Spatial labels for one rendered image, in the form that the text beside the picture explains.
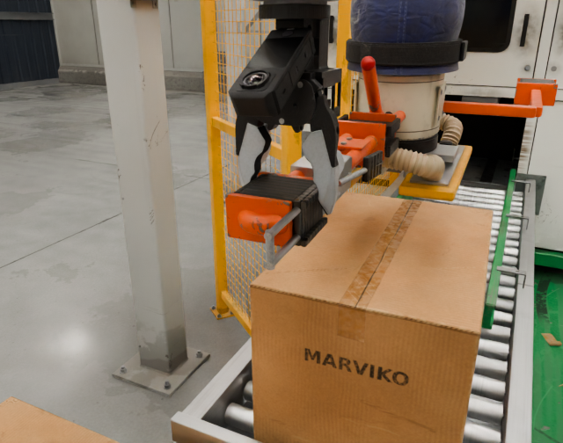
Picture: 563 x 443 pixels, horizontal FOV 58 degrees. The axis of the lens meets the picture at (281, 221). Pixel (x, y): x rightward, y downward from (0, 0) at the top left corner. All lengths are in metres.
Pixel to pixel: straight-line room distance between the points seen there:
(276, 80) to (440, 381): 0.62
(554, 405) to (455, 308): 1.48
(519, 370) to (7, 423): 1.22
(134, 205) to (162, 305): 0.42
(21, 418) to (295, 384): 0.67
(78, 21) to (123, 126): 11.88
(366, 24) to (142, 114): 1.02
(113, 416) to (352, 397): 1.33
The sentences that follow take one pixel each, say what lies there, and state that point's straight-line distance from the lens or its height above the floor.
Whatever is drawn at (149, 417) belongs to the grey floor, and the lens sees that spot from 2.12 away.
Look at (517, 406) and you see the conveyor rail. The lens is 1.31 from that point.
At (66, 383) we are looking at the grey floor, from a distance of 2.37.
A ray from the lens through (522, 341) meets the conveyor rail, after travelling 1.54.
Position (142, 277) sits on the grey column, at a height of 0.46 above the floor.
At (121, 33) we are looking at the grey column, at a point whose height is 1.36.
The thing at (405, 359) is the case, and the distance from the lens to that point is 0.90.
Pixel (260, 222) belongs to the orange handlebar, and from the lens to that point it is 0.50.
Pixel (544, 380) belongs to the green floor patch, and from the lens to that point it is 2.47.
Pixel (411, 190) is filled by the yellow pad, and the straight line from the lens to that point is 0.96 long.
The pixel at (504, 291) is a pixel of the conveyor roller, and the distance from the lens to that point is 1.90.
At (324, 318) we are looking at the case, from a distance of 0.90.
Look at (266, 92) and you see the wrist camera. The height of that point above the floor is 1.34.
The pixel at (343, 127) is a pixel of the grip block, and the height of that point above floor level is 1.24.
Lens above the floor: 1.39
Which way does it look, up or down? 21 degrees down
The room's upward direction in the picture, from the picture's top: straight up
